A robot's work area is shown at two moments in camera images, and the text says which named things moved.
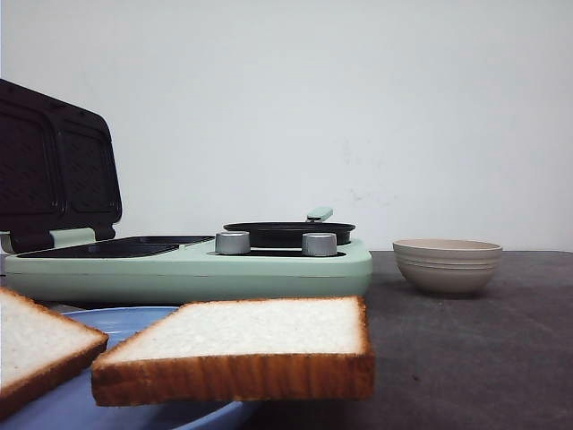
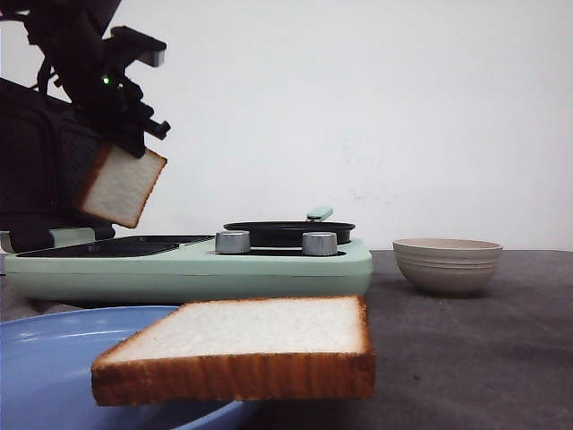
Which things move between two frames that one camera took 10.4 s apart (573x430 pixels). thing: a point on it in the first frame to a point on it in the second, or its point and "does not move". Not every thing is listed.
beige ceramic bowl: (448, 264) does not move
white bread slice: (310, 348) does not move
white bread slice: (38, 347) to (121, 185)
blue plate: (71, 406) does not move
